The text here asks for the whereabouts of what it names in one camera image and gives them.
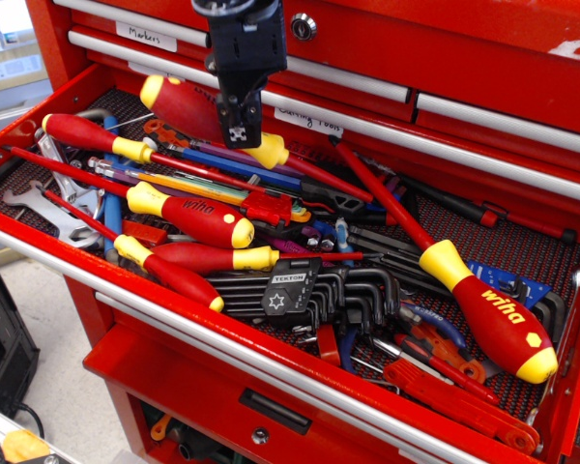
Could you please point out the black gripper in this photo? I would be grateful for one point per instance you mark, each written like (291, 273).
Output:
(248, 41)

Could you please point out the red yellow screwdriver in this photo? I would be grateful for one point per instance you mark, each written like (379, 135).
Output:
(193, 111)
(206, 260)
(183, 281)
(82, 133)

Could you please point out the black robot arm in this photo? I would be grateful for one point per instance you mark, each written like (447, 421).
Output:
(248, 44)

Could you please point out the white paper label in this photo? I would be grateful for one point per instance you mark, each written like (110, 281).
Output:
(308, 122)

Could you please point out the red holder colourful hex keys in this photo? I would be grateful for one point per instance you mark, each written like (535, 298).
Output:
(260, 205)

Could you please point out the silver chest lock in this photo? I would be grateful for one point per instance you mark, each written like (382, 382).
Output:
(303, 27)

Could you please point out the black plastic holder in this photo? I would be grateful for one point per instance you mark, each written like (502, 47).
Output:
(314, 192)

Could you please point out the wiha screwdriver centre left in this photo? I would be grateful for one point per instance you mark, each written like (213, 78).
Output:
(207, 221)

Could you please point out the silver adjustable wrench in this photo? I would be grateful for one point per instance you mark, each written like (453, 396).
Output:
(88, 200)

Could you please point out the black Tekton torx key set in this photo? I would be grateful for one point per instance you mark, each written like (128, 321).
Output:
(306, 293)

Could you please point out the silver open-end wrench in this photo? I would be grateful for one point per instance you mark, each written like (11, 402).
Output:
(70, 230)

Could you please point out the red tool chest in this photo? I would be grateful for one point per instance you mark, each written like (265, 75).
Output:
(477, 98)

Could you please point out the black red long screwdriver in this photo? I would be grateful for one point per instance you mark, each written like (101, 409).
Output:
(488, 214)

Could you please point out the open red drawer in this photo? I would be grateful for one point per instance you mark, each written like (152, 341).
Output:
(263, 377)

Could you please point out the small red black screwdriver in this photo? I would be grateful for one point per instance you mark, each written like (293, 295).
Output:
(410, 346)

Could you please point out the black equipment box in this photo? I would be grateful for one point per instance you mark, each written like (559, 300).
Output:
(19, 355)

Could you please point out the large wiha screwdriver right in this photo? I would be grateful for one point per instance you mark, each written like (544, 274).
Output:
(506, 331)

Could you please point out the blue hex key holder set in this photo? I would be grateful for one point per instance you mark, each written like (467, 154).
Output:
(527, 290)

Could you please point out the blue handled tool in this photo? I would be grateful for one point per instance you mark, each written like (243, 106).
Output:
(112, 206)

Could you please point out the blue handled pliers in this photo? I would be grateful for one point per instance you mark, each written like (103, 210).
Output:
(392, 325)

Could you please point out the orange handled pliers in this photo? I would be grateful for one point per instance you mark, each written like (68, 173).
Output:
(441, 338)

